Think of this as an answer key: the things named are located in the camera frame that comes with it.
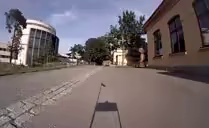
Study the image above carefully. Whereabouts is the grey asphalt pavement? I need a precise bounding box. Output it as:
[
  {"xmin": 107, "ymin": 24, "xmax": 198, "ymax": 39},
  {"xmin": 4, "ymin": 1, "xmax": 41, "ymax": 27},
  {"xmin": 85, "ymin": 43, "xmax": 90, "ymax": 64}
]
[{"xmin": 25, "ymin": 65, "xmax": 209, "ymax": 128}]

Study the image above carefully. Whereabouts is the group of green trees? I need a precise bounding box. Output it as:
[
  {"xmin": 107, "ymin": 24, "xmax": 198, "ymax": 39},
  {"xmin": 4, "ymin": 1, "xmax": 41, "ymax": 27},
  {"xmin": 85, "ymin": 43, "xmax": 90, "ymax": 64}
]
[{"xmin": 66, "ymin": 9, "xmax": 148, "ymax": 66}]

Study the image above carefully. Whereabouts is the small pale building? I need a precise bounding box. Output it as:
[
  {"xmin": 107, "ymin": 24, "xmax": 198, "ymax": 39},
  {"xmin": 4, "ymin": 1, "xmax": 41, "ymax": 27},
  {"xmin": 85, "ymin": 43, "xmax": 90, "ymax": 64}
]
[{"xmin": 111, "ymin": 48, "xmax": 129, "ymax": 67}]

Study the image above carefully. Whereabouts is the tall thin tree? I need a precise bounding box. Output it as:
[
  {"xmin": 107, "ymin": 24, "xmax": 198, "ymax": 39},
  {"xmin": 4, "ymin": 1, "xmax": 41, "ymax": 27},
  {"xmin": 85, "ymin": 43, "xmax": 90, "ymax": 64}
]
[{"xmin": 4, "ymin": 8, "xmax": 28, "ymax": 65}]

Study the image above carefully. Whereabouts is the grey cobblestone strip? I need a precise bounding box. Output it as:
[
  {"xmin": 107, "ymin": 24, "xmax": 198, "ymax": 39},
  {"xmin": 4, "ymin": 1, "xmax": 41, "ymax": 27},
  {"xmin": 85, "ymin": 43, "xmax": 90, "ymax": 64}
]
[{"xmin": 0, "ymin": 66, "xmax": 103, "ymax": 128}]

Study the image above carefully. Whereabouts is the pale stone pillar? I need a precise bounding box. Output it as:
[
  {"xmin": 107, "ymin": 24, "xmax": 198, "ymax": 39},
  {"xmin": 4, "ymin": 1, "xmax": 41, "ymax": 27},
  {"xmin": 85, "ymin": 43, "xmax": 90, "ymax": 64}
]
[{"xmin": 137, "ymin": 47, "xmax": 147, "ymax": 68}]

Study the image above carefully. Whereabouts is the grey asphalt road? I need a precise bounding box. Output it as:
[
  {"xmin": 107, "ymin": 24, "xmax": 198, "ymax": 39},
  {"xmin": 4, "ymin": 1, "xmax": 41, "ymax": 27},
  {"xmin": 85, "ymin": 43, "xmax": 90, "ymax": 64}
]
[{"xmin": 0, "ymin": 64, "xmax": 101, "ymax": 111}]

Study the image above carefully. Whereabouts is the orange building with dark windows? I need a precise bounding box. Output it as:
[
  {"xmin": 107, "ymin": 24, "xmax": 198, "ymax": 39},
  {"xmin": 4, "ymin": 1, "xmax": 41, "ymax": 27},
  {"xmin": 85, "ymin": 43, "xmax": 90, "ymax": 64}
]
[{"xmin": 142, "ymin": 0, "xmax": 209, "ymax": 73}]

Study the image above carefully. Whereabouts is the white round glass building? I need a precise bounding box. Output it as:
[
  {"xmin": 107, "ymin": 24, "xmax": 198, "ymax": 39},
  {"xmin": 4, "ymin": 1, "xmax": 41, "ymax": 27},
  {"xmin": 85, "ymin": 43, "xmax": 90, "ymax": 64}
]
[{"xmin": 12, "ymin": 18, "xmax": 60, "ymax": 66}]

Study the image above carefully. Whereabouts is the grass verge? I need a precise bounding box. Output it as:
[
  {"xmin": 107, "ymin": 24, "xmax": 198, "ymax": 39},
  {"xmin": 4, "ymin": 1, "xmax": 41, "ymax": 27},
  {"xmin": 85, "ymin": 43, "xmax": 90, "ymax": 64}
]
[{"xmin": 0, "ymin": 61, "xmax": 75, "ymax": 78}]

